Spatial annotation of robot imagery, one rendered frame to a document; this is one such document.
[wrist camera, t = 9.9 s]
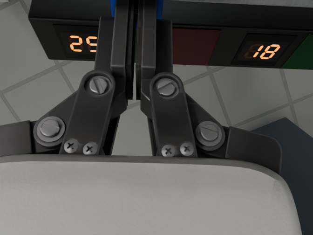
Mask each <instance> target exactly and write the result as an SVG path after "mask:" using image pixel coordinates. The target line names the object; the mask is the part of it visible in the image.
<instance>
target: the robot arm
mask: <svg viewBox="0 0 313 235"><path fill-rule="evenodd" d="M156 13H157V0H138V20H137V41H136V7H135V0H116V7H115V16H114V17H107V16H101V17H100V20H99V29H98V37H97V46H96V55H95V66H94V70H92V71H90V72H88V73H86V74H85V75H84V77H83V78H82V80H81V82H80V86H79V89H78V90H77V91H76V92H74V93H73V94H72V95H70V96H69V97H67V98H66V99H65V100H63V101H62V102H61V103H59V104H58V105H57V106H55V107H54V108H53V109H52V110H50V111H49V112H48V113H46V114H45V115H44V116H42V117H41V118H40V119H39V120H36V121H32V122H31V121H30V120H27V121H22V122H17V123H12V124H5V125H0V235H302V232H301V227H300V222H299V217H298V213H297V209H296V206H295V202H294V199H293V196H292V193H291V191H290V188H289V186H288V185H287V183H286V182H285V180H284V179H283V178H282V177H281V176H280V175H281V163H282V147H281V145H280V143H279V142H278V141H277V140H276V139H274V138H272V137H270V136H267V135H263V134H259V133H255V132H252V131H247V130H243V129H239V128H236V127H232V126H230V127H226V126H222V125H221V124H220V123H219V122H218V121H217V120H216V119H215V118H213V117H212V116H211V115H210V114H209V113H208V112H207V111H206V110H205V109H203V108H202V107H201V106H200V105H199V104H198V103H197V102H196V101H195V100H193V99H192V98H191V97H190V96H189V95H188V94H187V93H186V92H185V91H184V85H183V82H182V80H181V79H180V78H179V77H178V76H177V75H175V74H173V47H172V20H164V19H156ZM135 42H136V100H140V101H141V102H140V110H141V111H142V112H143V113H144V114H145V115H146V116H147V120H148V127H149V134H150V143H151V150H152V156H122V155H111V154H112V150H113V146H114V141H115V137H116V132H117V128H118V124H119V119H120V115H121V114H122V113H123V112H125V111H126V109H127V106H128V100H133V82H134V62H135Z"/></svg>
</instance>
